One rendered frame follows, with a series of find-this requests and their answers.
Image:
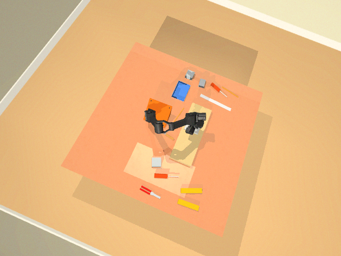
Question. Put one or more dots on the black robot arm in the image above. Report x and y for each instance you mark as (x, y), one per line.
(196, 119)

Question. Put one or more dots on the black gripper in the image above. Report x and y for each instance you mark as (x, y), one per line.
(190, 129)

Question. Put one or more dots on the blue rectangular tray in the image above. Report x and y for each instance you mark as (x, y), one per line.
(181, 91)

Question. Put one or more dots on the yellow flat bar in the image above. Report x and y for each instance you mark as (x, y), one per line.
(188, 204)
(191, 190)

